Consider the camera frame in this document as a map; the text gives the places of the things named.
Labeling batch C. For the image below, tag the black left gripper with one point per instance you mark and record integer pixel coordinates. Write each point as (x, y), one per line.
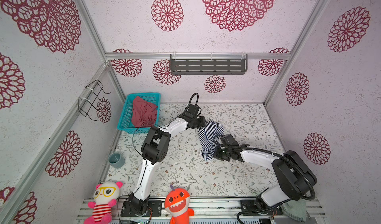
(203, 122)

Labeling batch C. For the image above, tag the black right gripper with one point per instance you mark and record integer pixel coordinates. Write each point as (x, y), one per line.
(216, 154)

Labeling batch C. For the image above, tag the blue white striped tank top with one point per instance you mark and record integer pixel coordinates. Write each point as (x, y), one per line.
(208, 138)

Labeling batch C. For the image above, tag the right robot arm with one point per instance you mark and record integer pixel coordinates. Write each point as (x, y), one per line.
(295, 180)

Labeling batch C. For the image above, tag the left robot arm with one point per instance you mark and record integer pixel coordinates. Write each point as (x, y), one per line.
(155, 149)

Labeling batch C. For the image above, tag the maroon tank top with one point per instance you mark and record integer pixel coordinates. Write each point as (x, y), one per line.
(144, 113)

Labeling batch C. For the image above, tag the teal plastic basket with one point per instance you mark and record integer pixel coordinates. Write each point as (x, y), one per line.
(126, 118)

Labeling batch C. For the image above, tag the floral tablecloth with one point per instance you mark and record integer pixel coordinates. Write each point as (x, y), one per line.
(184, 166)

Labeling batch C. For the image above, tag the red monster plush toy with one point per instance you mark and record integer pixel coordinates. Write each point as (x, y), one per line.
(177, 204)

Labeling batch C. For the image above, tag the grey-green cup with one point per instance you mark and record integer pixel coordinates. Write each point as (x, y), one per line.
(116, 160)

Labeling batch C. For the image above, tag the green cloth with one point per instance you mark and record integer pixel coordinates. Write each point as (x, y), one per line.
(296, 210)

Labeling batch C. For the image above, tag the white pink plush doll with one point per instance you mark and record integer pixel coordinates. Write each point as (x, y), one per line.
(105, 197)

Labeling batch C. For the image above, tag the grey wall shelf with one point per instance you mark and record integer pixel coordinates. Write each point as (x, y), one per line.
(211, 66)

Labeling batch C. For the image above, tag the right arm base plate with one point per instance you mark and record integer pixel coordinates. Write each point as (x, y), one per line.
(253, 207)

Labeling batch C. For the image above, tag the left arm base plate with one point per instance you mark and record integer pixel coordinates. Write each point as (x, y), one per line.
(150, 208)

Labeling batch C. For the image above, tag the black wire wall rack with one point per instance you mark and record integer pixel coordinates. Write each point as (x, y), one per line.
(95, 106)

